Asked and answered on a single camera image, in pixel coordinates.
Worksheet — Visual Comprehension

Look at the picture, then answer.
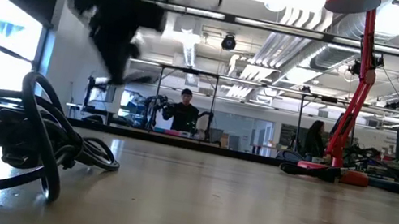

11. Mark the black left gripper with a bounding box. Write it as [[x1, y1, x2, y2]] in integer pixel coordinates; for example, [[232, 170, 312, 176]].
[[60, 0, 151, 90]]

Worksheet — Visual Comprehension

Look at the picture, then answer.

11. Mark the computer monitor on stand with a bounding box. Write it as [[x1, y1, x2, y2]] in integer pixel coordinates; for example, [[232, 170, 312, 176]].
[[83, 75, 119, 112]]

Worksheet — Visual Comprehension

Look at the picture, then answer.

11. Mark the person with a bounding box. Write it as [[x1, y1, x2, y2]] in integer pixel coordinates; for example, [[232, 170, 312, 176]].
[[301, 117, 331, 160], [159, 84, 204, 135]]

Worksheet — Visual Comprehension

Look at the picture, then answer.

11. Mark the round black ceiling fixture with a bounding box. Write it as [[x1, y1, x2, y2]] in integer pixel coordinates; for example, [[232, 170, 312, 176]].
[[220, 32, 238, 52]]

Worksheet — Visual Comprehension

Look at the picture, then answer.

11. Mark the long overhead light bar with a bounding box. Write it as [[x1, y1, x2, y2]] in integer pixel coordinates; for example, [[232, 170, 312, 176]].
[[76, 0, 399, 58]]

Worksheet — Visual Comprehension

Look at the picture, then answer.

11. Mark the black chair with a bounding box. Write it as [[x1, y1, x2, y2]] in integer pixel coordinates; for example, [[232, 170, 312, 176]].
[[274, 147, 307, 165]]

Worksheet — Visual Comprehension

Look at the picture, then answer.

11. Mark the red desk lamp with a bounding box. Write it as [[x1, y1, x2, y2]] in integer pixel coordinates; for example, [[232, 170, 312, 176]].
[[294, 0, 399, 190]]

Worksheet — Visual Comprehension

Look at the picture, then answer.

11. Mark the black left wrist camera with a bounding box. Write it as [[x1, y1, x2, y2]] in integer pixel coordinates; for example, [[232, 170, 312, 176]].
[[134, 0, 170, 35]]

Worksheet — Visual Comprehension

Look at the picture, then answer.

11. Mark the silver ventilation duct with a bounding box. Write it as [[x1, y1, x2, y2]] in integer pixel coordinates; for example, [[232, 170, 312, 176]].
[[307, 7, 370, 78]]

